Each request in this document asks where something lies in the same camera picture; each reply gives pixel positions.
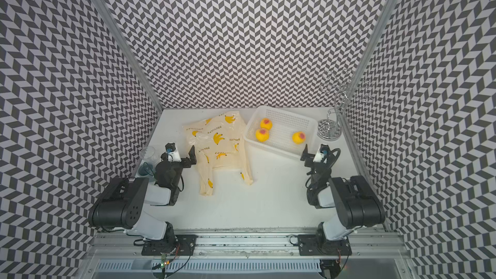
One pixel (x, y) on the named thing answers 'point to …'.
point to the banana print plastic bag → (220, 143)
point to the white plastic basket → (268, 132)
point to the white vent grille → (211, 266)
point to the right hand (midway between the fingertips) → (316, 149)
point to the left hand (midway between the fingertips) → (183, 147)
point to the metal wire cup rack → (330, 129)
